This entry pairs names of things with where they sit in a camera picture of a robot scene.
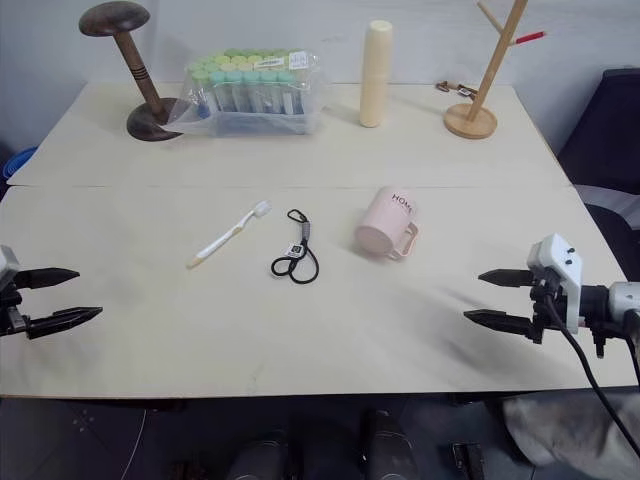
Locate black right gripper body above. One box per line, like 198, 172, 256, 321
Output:
527, 267, 570, 332

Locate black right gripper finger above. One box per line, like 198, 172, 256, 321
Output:
477, 268, 534, 289
463, 309, 545, 346

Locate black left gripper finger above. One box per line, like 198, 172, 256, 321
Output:
17, 267, 82, 290
25, 305, 104, 341

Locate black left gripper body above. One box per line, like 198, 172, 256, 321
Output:
0, 273, 29, 338

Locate blue basin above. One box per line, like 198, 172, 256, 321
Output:
0, 145, 40, 182

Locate grey cloth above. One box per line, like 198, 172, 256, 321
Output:
501, 387, 640, 467

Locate pink mug with HOME print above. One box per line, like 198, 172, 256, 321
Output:
353, 185, 421, 262

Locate black chair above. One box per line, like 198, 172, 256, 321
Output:
556, 68, 640, 241

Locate dark rounded shape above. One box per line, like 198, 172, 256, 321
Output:
358, 408, 417, 480
227, 433, 302, 480

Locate white and tan toothbrush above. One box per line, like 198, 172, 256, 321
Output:
185, 200, 273, 271

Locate light wooden tree rack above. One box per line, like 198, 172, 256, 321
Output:
442, 0, 549, 140

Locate dark wooden hat stand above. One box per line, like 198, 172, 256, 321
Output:
78, 0, 185, 143

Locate cream cylindrical tumbler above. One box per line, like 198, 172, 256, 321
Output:
359, 19, 395, 128

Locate bagged rack of capped tubes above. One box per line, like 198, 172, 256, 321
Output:
166, 46, 322, 140

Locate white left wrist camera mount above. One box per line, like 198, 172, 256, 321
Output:
0, 244, 22, 292

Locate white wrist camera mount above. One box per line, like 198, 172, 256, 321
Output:
0, 244, 22, 292
526, 232, 585, 335

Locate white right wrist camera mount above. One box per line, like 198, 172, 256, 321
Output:
526, 232, 585, 335

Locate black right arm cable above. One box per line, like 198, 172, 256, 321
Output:
544, 292, 640, 454

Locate black lanyard with carabiner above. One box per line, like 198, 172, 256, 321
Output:
270, 208, 320, 286

